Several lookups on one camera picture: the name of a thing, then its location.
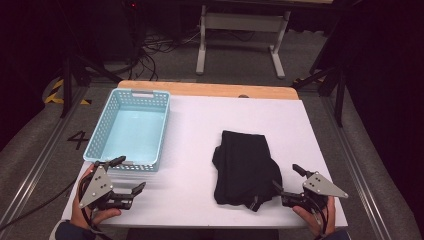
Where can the white metal stand frame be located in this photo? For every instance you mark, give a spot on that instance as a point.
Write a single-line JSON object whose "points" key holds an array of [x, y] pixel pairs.
{"points": [[241, 23]]}

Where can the person's left hand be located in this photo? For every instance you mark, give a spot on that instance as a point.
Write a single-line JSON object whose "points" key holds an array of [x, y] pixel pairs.
{"points": [[81, 211]]}

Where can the metal floor rail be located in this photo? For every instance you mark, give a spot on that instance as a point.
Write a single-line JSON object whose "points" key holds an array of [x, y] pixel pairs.
{"points": [[356, 173], [33, 166]]}

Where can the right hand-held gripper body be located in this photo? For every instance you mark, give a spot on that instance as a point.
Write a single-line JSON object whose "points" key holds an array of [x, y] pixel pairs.
{"points": [[320, 189]]}

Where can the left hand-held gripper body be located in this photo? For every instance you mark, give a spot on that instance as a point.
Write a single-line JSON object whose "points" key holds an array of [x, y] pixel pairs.
{"points": [[96, 186]]}

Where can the black cloth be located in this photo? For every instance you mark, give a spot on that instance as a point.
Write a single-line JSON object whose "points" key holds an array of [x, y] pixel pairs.
{"points": [[246, 166]]}

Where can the black tripod stand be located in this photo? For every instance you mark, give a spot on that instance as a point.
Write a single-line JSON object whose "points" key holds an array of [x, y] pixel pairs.
{"points": [[333, 80], [71, 71]]}

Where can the yellow and black floor tape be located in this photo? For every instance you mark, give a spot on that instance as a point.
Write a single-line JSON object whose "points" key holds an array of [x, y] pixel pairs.
{"points": [[55, 93]]}

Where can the person's right hand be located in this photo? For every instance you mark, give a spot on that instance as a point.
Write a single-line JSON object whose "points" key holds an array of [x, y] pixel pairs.
{"points": [[310, 218]]}

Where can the white table cover sheet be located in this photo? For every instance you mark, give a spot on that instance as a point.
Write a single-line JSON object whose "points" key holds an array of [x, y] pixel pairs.
{"points": [[196, 140]]}

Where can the light blue plastic basket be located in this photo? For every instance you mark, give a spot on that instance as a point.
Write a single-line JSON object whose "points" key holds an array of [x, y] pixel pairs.
{"points": [[133, 128]]}

